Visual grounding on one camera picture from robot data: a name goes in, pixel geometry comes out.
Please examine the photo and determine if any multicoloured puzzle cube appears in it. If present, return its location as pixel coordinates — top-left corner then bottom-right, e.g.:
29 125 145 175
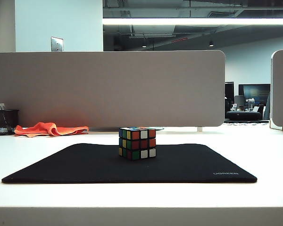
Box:
118 127 157 161

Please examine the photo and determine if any black mouse pad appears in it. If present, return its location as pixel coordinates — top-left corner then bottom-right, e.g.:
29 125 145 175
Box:
1 143 258 184

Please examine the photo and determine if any wide grey desk divider panel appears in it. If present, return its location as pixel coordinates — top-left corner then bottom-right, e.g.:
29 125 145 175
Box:
0 49 226 128

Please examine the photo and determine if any dark background monitor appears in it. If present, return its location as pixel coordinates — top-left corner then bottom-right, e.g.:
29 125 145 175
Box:
225 81 234 104

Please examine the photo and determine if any orange cloth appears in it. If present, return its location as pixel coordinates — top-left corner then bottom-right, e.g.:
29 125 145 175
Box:
14 121 90 137

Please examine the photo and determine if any background computer monitor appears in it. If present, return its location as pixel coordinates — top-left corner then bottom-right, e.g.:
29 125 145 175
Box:
238 83 271 107

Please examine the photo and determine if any black mesh pen holder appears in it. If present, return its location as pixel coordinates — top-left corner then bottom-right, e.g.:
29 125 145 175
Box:
0 109 19 136

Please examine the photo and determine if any metal wall switch plate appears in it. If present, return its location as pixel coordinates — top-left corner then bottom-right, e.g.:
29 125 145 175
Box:
50 36 64 52

